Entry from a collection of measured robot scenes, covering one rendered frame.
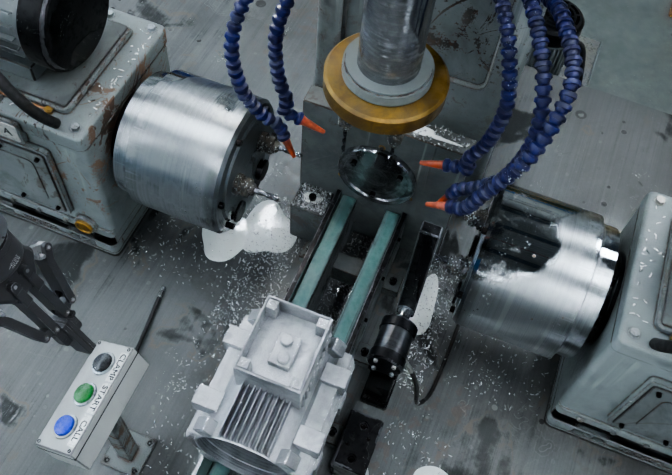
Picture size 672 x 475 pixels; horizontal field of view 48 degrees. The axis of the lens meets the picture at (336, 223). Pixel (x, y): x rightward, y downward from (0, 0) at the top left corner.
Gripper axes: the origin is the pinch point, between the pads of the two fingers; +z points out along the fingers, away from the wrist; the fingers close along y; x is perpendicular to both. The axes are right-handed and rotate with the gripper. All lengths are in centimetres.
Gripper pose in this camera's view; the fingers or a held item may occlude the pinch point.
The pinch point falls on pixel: (72, 335)
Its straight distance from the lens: 111.8
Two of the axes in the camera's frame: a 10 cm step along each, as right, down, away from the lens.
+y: 3.7, -7.7, 5.2
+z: 3.0, 6.3, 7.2
